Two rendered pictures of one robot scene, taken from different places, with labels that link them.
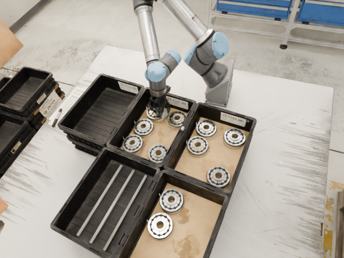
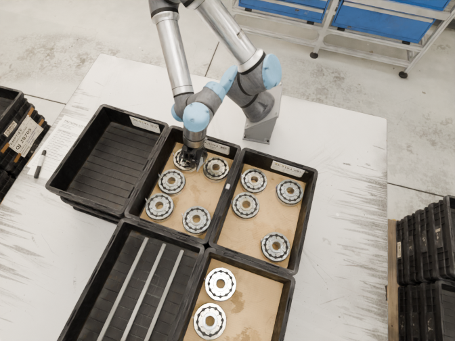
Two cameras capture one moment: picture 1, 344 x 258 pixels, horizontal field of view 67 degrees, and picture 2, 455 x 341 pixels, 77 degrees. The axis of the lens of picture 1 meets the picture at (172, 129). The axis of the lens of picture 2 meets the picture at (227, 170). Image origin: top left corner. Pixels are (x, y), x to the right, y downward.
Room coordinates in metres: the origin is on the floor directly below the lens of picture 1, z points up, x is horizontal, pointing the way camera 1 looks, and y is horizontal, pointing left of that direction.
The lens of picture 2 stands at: (0.31, 0.10, 1.86)
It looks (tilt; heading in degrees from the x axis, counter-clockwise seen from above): 63 degrees down; 339
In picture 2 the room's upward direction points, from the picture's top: 6 degrees clockwise
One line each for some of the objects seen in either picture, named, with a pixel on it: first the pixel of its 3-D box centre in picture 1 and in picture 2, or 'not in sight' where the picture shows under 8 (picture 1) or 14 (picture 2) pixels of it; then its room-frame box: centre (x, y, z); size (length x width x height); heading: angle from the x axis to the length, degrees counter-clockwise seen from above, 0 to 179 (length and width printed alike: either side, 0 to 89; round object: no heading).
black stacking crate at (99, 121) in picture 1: (105, 112); (116, 162); (0.92, 0.34, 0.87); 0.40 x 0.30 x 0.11; 146
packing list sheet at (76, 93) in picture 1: (74, 107); (66, 147); (1.15, 0.59, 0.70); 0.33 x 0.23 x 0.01; 151
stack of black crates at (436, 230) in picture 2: not in sight; (447, 249); (0.28, -1.19, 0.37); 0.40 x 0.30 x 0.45; 150
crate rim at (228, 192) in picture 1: (211, 144); (266, 206); (0.59, -0.16, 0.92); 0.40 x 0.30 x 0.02; 146
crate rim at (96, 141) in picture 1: (102, 106); (112, 155); (0.92, 0.34, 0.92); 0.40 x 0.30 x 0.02; 146
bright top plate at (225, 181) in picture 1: (218, 176); (275, 246); (0.46, -0.17, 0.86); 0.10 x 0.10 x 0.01
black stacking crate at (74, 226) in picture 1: (111, 201); (140, 294); (0.42, 0.31, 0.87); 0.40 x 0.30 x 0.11; 146
